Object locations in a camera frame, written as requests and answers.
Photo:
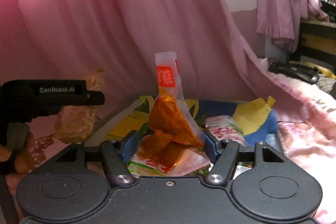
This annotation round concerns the dark wooden desk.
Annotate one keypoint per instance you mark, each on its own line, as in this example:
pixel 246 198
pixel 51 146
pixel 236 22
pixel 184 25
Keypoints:
pixel 317 41

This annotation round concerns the orange clear snack packet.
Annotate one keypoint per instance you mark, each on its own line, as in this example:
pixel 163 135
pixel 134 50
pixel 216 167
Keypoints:
pixel 173 144

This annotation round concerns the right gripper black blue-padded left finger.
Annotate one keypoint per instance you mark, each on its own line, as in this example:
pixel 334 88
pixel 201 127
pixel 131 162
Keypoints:
pixel 115 155

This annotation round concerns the beige crumbly snack packet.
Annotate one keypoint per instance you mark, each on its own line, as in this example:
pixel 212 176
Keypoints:
pixel 76 123

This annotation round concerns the colourful snack storage box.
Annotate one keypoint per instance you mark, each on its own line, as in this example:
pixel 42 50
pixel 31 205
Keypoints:
pixel 256 119

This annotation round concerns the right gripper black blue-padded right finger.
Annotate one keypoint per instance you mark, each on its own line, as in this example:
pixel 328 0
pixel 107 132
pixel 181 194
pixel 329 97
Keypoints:
pixel 223 154

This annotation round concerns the pink floral blanket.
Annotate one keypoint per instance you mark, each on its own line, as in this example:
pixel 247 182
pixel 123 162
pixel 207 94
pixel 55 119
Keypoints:
pixel 311 143

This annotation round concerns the black box on desk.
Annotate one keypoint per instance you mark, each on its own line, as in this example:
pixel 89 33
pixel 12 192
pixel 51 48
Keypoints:
pixel 329 8

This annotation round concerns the white green snack packet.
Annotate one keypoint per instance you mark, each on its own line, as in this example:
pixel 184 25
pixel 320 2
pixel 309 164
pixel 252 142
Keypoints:
pixel 225 127

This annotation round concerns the tied purple curtain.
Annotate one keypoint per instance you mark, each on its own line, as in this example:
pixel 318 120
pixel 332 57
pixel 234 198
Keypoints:
pixel 280 20

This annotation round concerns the black handbag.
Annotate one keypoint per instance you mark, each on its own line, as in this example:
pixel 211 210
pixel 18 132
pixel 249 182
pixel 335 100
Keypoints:
pixel 295 71

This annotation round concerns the large pink curtain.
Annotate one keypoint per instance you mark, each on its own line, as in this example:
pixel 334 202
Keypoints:
pixel 70 39

